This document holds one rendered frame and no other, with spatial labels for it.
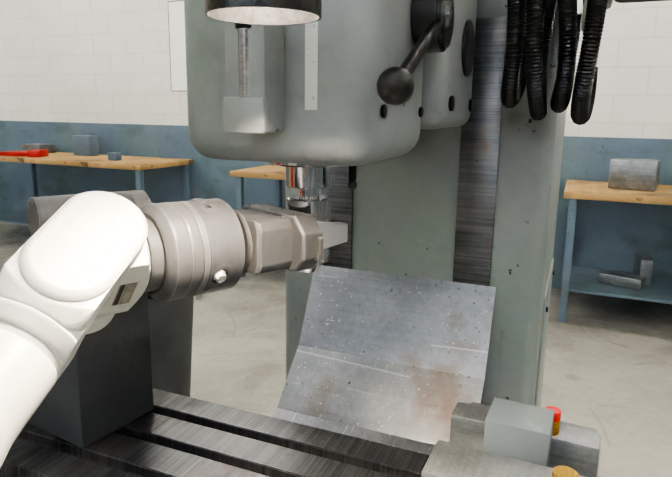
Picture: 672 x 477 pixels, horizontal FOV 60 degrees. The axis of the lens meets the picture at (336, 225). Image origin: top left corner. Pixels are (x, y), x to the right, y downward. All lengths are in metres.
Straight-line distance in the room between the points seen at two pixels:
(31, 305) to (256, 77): 0.24
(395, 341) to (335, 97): 0.56
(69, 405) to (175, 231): 0.41
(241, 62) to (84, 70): 6.33
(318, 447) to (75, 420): 0.32
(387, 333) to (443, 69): 0.48
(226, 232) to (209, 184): 5.32
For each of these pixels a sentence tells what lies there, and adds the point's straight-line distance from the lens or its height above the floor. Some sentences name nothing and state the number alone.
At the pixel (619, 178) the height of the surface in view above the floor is 0.95.
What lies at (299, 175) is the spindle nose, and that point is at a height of 1.29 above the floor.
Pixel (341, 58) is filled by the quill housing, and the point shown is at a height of 1.40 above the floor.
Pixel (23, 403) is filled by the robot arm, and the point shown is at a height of 1.18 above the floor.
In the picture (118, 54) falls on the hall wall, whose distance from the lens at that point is 6.50.
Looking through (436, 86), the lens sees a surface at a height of 1.39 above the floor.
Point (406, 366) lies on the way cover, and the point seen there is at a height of 0.95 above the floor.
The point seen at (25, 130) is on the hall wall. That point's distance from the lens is 7.50.
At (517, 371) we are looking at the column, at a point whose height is 0.95.
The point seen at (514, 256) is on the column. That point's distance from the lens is 0.95.
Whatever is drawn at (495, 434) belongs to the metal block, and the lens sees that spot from 0.61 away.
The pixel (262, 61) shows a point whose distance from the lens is 0.50.
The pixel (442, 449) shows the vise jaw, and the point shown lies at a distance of 0.61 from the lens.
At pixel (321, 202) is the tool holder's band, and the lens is 0.60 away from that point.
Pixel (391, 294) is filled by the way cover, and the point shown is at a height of 1.05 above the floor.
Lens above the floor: 1.36
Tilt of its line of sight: 11 degrees down
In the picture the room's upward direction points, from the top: 1 degrees clockwise
